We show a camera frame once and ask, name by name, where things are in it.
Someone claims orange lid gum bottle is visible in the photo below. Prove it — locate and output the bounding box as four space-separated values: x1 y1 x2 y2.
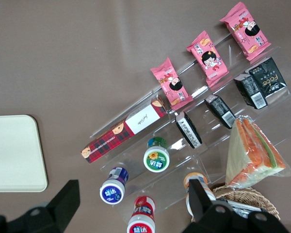
183 172 214 216

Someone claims foil takeaway container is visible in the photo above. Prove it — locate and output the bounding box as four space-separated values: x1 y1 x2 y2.
215 197 264 216

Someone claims cream rectangular tray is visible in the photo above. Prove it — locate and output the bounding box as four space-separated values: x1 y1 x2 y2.
0 115 49 193

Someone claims pink cartoon snack packet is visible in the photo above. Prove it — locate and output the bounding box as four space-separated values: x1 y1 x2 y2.
150 57 194 110
220 1 272 62
186 30 229 88

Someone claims red lid gum bottle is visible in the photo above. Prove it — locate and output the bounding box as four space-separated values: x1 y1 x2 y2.
126 196 156 233

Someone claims wicker basket with foil container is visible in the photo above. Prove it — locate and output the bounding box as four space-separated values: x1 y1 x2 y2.
191 185 281 223

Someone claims red plaid cookie box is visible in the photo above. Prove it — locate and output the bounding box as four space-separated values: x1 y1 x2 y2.
81 96 167 164

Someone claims green lid gum bottle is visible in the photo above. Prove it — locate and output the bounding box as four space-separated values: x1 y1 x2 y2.
143 136 171 173

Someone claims triangle sandwich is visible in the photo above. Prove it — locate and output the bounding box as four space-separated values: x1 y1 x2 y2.
225 116 291 189

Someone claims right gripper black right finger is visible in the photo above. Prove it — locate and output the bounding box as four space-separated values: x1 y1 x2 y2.
181 179 249 233

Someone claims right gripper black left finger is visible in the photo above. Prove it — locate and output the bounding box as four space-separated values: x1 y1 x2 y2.
8 179 81 233

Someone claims clear acrylic tiered shelf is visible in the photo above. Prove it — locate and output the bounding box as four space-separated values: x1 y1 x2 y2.
88 31 291 219

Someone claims black snack packet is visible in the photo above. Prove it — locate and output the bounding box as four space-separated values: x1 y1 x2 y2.
234 72 268 110
205 94 236 129
248 57 287 99
175 111 202 149

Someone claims blue lid gum bottle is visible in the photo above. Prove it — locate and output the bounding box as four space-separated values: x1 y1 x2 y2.
99 166 129 204

